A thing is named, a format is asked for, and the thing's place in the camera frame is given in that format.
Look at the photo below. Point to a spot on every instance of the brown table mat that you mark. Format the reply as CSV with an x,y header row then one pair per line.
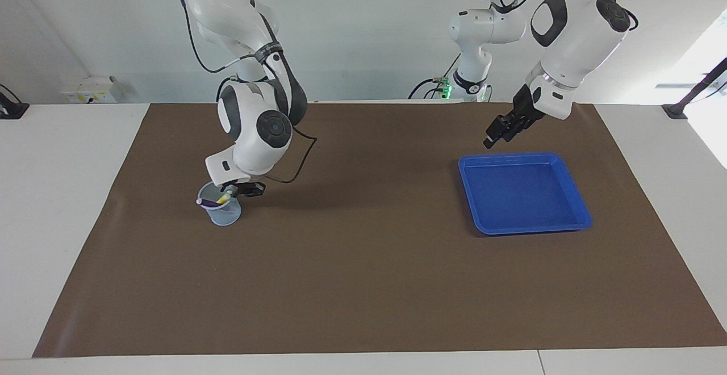
x,y
352,261

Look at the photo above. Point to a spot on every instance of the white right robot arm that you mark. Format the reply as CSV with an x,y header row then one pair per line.
x,y
250,136

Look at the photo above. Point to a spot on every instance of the black stand with pole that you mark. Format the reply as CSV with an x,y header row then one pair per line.
x,y
676,111

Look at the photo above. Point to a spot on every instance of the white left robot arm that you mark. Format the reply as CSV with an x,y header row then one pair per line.
x,y
573,51

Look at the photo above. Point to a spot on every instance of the black table clamp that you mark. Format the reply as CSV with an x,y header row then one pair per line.
x,y
11,111

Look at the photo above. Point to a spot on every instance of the purple highlighter pen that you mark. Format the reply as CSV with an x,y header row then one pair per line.
x,y
208,202

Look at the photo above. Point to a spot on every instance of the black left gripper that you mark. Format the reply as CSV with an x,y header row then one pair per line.
x,y
525,108

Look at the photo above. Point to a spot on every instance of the blue plastic tray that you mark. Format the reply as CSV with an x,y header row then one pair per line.
x,y
522,193

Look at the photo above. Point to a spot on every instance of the blue mesh pen cup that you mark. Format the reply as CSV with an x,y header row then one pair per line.
x,y
224,216

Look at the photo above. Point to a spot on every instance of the white wall socket box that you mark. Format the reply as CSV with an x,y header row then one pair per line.
x,y
91,88

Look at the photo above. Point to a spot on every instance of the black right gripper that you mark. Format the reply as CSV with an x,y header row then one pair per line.
x,y
235,185

